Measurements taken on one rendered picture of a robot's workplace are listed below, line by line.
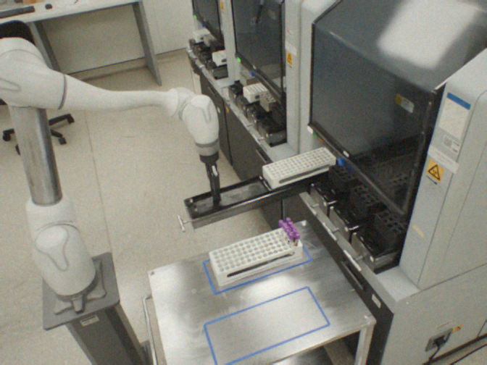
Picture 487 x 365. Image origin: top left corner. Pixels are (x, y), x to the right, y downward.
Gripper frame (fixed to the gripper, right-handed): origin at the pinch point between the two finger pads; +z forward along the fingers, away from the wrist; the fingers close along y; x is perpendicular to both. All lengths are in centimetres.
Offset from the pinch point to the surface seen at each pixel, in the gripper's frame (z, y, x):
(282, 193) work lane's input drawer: 4.9, -8.5, -26.1
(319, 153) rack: -2.3, -0.1, -47.4
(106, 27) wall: 35, 348, 11
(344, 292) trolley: 2, -61, -21
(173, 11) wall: 33, 348, -63
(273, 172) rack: -2.3, -2.8, -24.8
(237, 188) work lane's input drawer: 3.9, 1.6, -9.8
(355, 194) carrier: -3, -30, -46
